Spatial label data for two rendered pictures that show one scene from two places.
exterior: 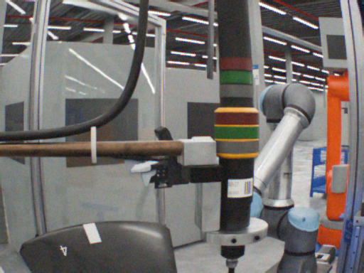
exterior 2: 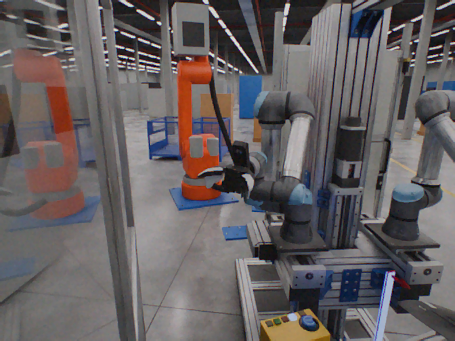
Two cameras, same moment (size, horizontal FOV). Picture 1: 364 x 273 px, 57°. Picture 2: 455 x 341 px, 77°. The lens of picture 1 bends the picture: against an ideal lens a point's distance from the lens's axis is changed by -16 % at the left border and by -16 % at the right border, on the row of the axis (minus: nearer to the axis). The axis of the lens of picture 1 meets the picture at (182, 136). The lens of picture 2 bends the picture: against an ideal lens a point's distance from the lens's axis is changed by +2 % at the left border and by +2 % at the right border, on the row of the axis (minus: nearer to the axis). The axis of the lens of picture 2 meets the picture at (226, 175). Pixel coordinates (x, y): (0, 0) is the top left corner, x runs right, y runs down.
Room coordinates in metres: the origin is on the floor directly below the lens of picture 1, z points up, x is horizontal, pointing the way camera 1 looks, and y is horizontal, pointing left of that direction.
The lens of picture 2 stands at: (0.47, 0.62, 1.69)
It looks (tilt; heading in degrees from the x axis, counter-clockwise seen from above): 17 degrees down; 319
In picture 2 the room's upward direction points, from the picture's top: straight up
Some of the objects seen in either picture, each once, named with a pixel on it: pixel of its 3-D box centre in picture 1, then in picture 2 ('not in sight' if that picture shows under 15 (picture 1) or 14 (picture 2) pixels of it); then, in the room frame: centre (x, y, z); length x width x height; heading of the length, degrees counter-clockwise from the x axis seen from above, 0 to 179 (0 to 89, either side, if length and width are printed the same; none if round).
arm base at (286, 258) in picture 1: (298, 259); (296, 225); (1.15, -0.40, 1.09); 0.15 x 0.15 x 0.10
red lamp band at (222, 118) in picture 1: (237, 118); not in sight; (0.37, -0.05, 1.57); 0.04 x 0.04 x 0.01
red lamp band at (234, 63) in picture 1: (235, 65); not in sight; (0.37, -0.05, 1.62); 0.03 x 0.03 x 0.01
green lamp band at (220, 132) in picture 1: (237, 131); not in sight; (0.37, -0.05, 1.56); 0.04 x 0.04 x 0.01
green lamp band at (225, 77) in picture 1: (236, 78); not in sight; (0.37, -0.05, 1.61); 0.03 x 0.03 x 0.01
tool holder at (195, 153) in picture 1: (226, 190); not in sight; (0.37, -0.04, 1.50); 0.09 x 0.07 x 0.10; 102
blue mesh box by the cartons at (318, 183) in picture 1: (340, 170); (172, 137); (7.10, -3.27, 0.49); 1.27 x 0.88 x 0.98; 130
